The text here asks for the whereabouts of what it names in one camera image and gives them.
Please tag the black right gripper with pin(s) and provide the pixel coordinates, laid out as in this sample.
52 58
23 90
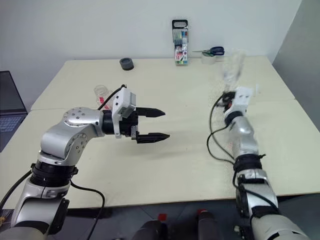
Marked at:
228 100

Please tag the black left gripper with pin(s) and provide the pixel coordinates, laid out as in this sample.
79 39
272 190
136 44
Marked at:
128 123

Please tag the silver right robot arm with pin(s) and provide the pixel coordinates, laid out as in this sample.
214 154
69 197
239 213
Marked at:
246 132

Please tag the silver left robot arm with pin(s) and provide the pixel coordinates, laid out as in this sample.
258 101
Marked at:
75 120

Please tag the clear plastic bottle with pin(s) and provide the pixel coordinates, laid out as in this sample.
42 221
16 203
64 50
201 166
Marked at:
100 91

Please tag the clear container under scissors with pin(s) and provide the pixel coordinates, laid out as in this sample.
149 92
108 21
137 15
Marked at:
208 59

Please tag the colour marker pack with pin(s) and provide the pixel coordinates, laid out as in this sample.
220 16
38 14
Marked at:
180 45

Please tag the dark rounded shape red cap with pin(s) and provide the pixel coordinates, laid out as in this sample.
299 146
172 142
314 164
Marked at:
208 225
150 231

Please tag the dark grey laptop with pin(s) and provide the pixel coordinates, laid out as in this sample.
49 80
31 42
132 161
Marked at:
10 100

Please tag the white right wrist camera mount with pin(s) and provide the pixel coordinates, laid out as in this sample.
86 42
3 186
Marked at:
242 97

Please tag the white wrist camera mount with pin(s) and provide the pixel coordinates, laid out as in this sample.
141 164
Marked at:
242 97
122 100

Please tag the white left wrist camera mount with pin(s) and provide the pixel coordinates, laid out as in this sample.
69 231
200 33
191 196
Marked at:
122 100

